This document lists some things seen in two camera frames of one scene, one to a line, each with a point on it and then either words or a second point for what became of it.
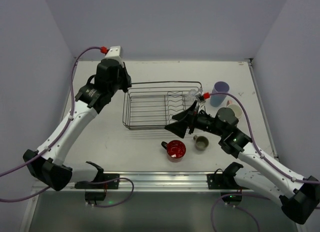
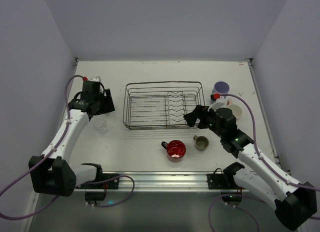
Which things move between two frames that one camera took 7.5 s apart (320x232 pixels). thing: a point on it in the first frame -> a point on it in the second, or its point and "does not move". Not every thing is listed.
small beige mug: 201,142 does not move
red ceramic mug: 176,150 does not move
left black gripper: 127,79 -> 104,101
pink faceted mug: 237,109 does not move
